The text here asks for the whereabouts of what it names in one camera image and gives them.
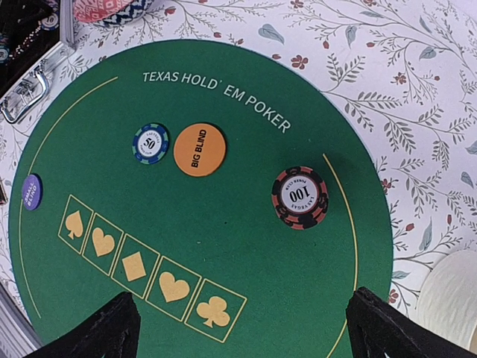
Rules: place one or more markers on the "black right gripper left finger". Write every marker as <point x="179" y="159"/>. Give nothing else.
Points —
<point x="112" y="331"/>

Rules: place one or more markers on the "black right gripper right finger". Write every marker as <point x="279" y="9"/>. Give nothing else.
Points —
<point x="376" y="329"/>

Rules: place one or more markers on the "red black 100 chip stack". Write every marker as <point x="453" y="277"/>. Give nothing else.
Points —
<point x="300" y="197"/>

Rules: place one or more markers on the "purple small blind button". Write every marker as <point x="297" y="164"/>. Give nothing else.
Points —
<point x="32" y="192"/>

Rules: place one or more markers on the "blue 50 poker chip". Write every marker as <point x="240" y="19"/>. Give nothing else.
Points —
<point x="150" y="143"/>

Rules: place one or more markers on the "orange big blind button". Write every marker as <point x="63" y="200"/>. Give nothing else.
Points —
<point x="200" y="149"/>

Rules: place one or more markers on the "aluminium poker chip case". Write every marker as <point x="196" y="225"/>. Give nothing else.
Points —
<point x="36" y="37"/>

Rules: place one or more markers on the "cream ceramic mug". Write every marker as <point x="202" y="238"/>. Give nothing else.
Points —
<point x="447" y="302"/>

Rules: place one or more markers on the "round green poker mat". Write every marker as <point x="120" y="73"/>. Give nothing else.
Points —
<point x="213" y="270"/>

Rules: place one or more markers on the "floral white tablecloth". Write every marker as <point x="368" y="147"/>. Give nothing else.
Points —
<point x="402" y="72"/>

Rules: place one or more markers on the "red patterned bowl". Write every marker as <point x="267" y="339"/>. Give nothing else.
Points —
<point x="110" y="13"/>

